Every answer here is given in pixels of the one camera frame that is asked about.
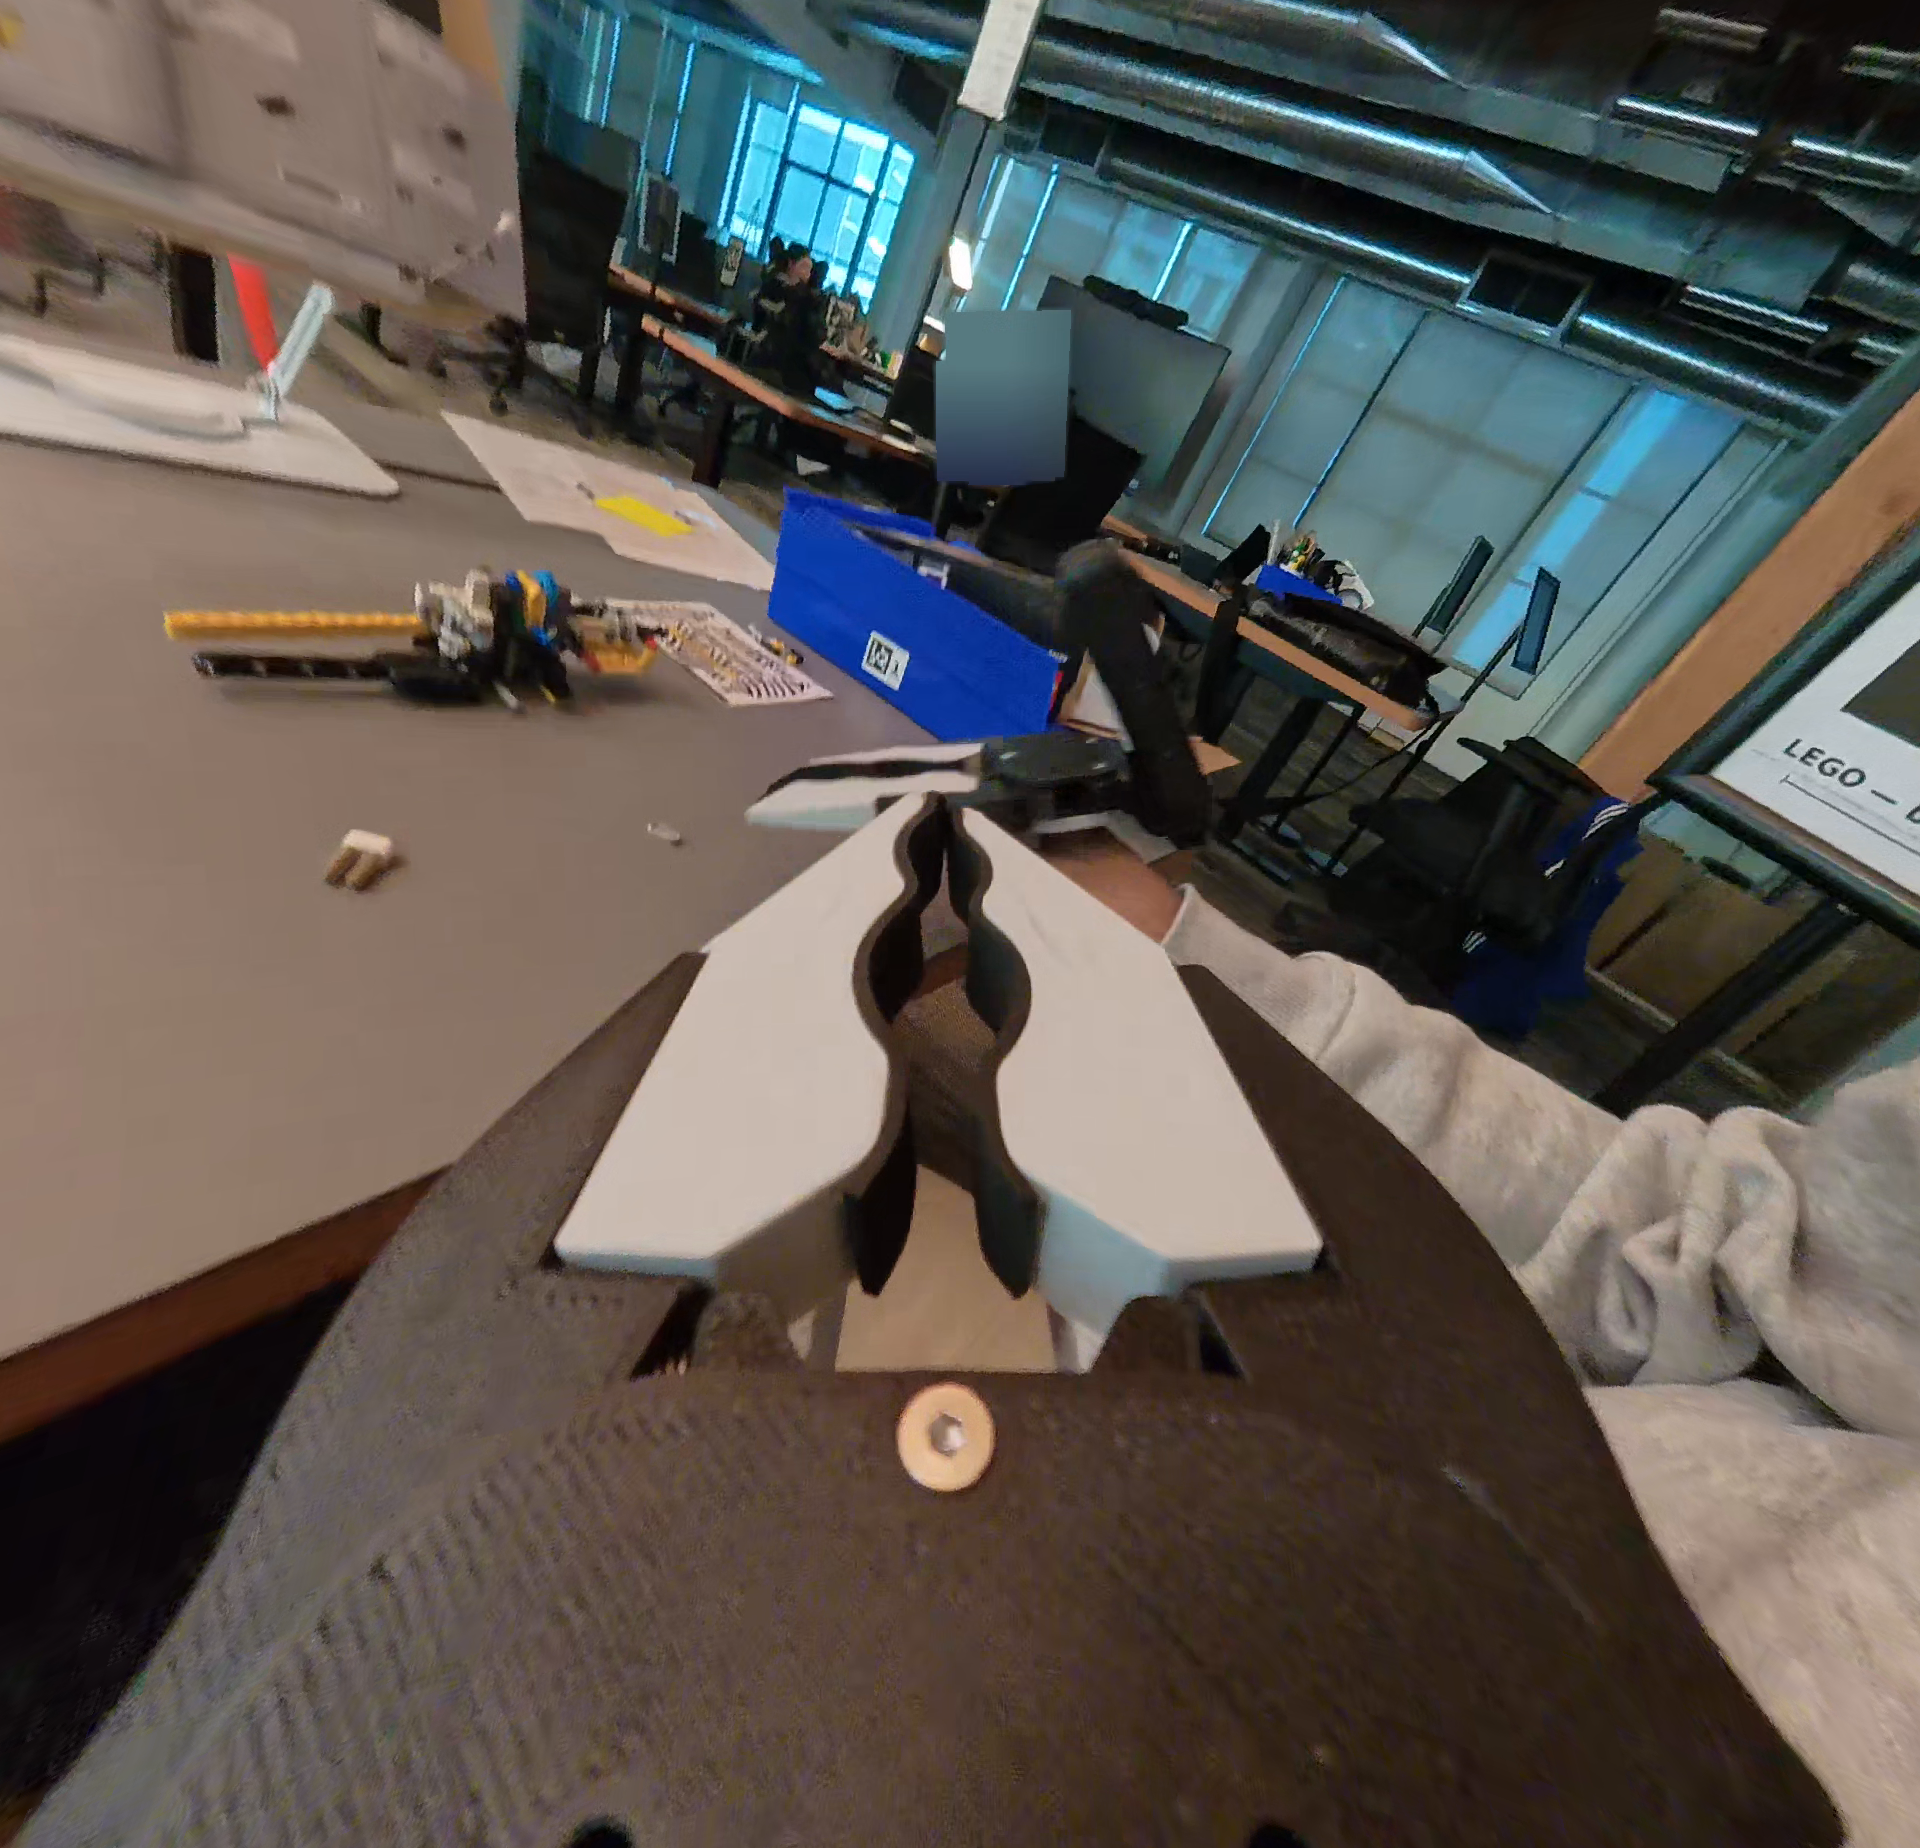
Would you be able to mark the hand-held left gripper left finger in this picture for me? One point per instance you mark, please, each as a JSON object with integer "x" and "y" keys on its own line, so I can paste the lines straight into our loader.
{"x": 721, "y": 1097}

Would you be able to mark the long wooden desk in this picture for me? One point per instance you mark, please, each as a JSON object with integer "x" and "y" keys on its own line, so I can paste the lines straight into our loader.
{"x": 780, "y": 393}

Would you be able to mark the person's right forearm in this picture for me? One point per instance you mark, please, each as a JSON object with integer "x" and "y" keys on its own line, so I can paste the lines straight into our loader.
{"x": 1396, "y": 1038}

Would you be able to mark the white paper sheets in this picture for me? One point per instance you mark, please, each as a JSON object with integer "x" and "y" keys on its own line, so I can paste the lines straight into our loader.
{"x": 601, "y": 492}

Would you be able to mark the small tan lego piece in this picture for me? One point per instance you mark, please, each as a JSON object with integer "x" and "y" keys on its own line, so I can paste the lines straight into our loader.
{"x": 361, "y": 858}

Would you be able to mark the black office chair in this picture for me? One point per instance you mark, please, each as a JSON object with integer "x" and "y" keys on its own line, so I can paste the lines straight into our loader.
{"x": 1485, "y": 858}

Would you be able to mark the partly built lego model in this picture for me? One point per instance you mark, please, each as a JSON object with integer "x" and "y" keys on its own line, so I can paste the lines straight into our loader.
{"x": 481, "y": 632}

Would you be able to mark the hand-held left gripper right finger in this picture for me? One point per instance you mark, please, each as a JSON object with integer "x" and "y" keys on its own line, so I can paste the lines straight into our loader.
{"x": 1156, "y": 1127}

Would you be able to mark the person's right hand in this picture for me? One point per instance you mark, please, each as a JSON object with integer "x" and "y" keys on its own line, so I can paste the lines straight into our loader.
{"x": 1131, "y": 896}

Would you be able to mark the small blue desk bin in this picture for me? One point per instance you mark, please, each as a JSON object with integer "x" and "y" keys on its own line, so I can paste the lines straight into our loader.
{"x": 1292, "y": 583}

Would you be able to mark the white ceiling light panel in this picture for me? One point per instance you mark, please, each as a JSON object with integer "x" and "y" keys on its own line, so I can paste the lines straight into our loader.
{"x": 1006, "y": 40}

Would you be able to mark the blue plastic bin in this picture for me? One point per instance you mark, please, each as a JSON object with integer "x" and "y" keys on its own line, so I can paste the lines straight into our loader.
{"x": 901, "y": 632}

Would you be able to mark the striped sticker sheet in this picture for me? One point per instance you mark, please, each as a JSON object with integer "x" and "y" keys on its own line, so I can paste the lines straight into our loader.
{"x": 736, "y": 656}

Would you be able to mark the wooden post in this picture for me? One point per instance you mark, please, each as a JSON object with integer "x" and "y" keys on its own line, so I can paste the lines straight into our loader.
{"x": 1756, "y": 602}

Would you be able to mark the wooden office desk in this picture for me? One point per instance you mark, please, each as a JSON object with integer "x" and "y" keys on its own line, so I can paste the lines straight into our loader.
{"x": 1275, "y": 663}

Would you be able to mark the yellow flat piece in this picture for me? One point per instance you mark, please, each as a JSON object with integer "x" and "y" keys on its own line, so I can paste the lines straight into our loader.
{"x": 640, "y": 513}

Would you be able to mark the large grey screen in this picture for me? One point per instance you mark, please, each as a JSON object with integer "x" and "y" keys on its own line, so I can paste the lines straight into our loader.
{"x": 1147, "y": 377}

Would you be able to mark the open instruction booklet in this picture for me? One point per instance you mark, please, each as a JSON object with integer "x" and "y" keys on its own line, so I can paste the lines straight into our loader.
{"x": 255, "y": 93}

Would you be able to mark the black bag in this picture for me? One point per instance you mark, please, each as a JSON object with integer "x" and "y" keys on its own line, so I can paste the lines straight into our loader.
{"x": 1357, "y": 648}

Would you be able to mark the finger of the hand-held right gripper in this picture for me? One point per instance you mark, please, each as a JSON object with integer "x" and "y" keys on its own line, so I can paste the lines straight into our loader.
{"x": 915, "y": 755}
{"x": 817, "y": 807}

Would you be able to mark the white booklet stand base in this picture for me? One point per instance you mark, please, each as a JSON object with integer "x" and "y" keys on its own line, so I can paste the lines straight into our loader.
{"x": 180, "y": 422}

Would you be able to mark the framed task sign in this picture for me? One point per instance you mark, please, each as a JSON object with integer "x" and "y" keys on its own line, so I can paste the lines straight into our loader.
{"x": 1845, "y": 768}

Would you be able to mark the slim dark monitor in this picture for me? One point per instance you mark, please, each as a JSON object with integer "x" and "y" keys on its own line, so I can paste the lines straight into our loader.
{"x": 1536, "y": 620}
{"x": 1458, "y": 587}

